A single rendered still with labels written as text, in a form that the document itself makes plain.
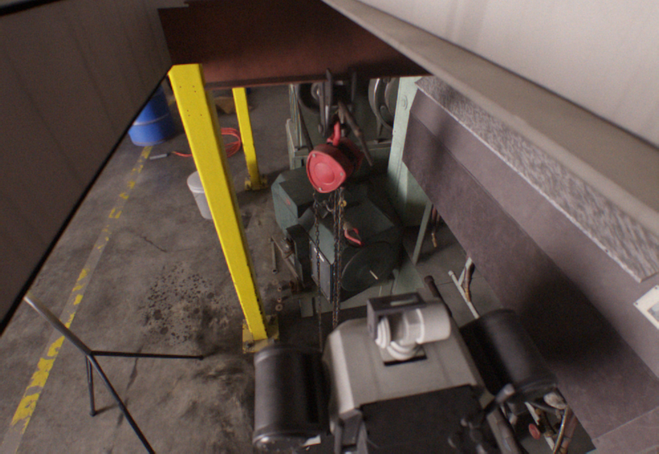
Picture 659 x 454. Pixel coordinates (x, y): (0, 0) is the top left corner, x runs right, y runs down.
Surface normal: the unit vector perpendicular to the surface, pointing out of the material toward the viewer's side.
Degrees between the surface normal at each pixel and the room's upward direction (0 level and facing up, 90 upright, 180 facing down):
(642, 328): 78
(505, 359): 56
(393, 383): 0
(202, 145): 90
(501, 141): 30
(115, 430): 0
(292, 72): 90
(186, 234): 0
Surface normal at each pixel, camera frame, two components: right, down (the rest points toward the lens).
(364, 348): 0.00, -0.77
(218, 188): 0.19, 0.63
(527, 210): -0.96, -0.04
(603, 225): -0.50, -0.60
